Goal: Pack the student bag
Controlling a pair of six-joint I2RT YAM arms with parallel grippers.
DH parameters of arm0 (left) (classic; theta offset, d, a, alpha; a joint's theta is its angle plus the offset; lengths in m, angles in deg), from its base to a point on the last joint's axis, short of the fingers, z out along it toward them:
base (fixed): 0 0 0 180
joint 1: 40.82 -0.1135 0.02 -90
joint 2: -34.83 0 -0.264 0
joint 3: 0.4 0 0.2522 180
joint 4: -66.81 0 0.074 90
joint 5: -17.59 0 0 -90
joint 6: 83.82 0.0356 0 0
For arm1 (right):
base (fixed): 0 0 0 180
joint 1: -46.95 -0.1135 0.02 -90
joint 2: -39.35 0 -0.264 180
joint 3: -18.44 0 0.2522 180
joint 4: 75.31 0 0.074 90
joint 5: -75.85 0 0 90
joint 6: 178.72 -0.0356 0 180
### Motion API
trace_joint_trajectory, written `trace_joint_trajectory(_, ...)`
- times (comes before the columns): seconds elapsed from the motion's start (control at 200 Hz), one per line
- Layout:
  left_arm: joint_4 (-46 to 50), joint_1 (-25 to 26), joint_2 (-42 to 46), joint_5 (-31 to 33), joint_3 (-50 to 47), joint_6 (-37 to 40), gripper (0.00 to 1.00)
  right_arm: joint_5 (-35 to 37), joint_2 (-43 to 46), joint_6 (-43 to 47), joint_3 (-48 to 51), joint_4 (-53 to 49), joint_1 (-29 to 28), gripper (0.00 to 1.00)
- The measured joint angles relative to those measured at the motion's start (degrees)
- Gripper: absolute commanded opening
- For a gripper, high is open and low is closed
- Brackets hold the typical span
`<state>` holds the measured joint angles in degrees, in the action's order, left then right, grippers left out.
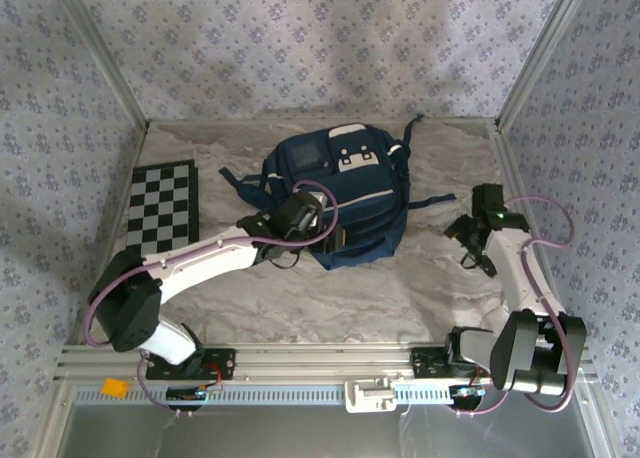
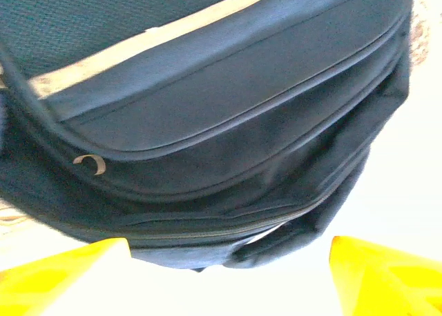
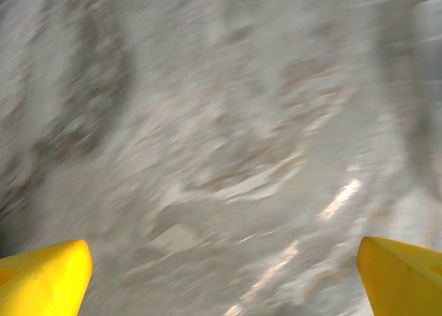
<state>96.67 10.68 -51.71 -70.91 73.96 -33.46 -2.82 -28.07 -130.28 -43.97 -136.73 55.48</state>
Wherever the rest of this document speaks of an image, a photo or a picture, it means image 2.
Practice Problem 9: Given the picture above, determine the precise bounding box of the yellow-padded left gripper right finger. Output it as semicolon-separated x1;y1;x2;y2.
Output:
329;235;442;316

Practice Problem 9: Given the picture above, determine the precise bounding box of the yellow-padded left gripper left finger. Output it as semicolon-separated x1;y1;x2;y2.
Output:
0;237;132;316

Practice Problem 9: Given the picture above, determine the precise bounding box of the navy blue student backpack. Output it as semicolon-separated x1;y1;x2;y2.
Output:
0;0;417;274

